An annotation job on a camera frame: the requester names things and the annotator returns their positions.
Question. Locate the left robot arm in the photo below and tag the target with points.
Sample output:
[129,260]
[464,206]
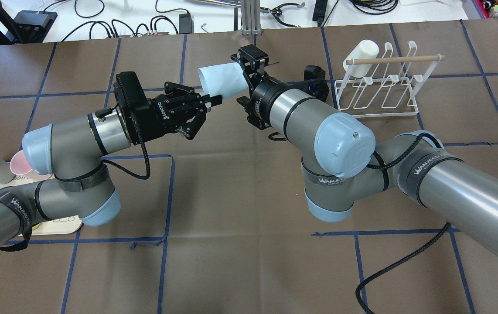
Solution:
[72,153]

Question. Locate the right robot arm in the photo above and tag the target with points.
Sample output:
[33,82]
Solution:
[342,162]

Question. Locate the black power adapter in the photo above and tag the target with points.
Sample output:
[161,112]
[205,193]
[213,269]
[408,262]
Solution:
[319,12]

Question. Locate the aluminium frame post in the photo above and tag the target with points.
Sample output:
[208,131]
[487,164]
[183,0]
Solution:
[250,17]

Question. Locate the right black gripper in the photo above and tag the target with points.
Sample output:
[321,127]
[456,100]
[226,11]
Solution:
[261,94]

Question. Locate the white cup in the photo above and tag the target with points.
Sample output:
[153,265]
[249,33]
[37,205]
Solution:
[366,49]

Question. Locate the light blue cup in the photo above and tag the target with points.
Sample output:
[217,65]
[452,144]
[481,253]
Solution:
[224,79]

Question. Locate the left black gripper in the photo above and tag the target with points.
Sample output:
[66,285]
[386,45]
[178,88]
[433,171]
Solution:
[149,117]

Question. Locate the white wire cup rack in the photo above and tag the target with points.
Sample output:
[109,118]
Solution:
[391,85]

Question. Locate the pink cup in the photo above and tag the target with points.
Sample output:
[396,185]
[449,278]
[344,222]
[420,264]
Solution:
[20,167]

